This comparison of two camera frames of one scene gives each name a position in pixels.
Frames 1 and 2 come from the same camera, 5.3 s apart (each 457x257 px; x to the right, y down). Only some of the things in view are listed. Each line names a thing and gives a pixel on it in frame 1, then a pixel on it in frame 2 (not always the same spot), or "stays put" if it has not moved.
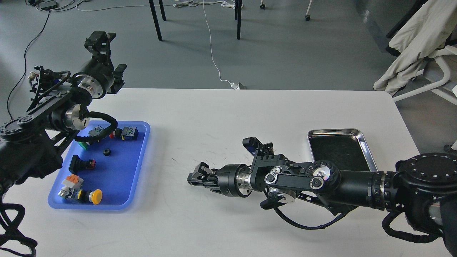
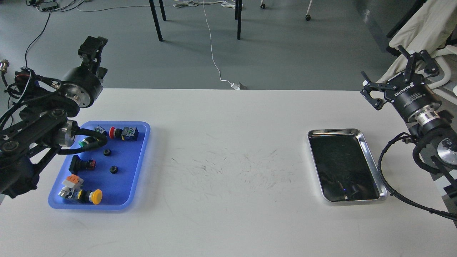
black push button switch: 77,164 stays put
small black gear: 107,152 stays put
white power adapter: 235,86 stays put
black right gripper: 235,180 to 412,94
